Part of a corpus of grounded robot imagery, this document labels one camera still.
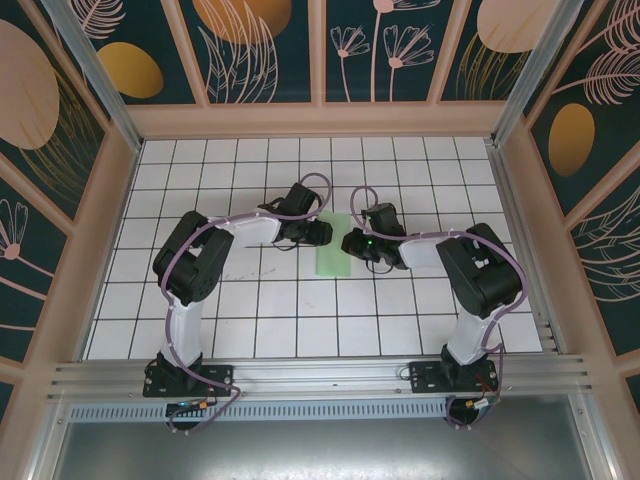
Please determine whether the grey metal sheet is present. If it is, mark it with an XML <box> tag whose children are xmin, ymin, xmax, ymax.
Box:
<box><xmin>47</xmin><ymin>419</ymin><xmax>599</xmax><ymax>480</ymax></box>

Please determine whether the aluminium corner post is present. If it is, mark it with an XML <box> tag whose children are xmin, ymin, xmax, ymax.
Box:
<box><xmin>489</xmin><ymin>0</ymin><xmax>576</xmax><ymax>147</ymax></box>
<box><xmin>39</xmin><ymin>0</ymin><xmax>144</xmax><ymax>151</ymax></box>

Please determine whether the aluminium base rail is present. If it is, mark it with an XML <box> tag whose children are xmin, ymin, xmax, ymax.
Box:
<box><xmin>47</xmin><ymin>354</ymin><xmax>594</xmax><ymax>401</ymax></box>

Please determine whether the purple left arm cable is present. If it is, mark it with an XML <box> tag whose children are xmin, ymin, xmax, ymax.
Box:
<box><xmin>162</xmin><ymin>172</ymin><xmax>334</xmax><ymax>436</ymax></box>

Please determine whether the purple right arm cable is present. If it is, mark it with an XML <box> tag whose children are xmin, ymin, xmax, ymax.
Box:
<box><xmin>348</xmin><ymin>185</ymin><xmax>529</xmax><ymax>431</ymax></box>

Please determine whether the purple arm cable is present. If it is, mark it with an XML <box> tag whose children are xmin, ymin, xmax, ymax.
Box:
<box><xmin>348</xmin><ymin>185</ymin><xmax>529</xmax><ymax>431</ymax></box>
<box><xmin>162</xmin><ymin>172</ymin><xmax>334</xmax><ymax>436</ymax></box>

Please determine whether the grey slotted cable duct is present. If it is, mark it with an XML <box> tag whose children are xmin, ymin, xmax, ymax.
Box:
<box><xmin>67</xmin><ymin>399</ymin><xmax>451</xmax><ymax>423</ymax></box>

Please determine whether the aluminium side rail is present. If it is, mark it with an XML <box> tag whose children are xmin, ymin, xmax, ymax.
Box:
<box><xmin>487</xmin><ymin>142</ymin><xmax>569</xmax><ymax>357</ymax></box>

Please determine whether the light green cloth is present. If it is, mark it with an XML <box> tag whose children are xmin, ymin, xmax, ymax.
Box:
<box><xmin>314</xmin><ymin>209</ymin><xmax>355</xmax><ymax>278</ymax></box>

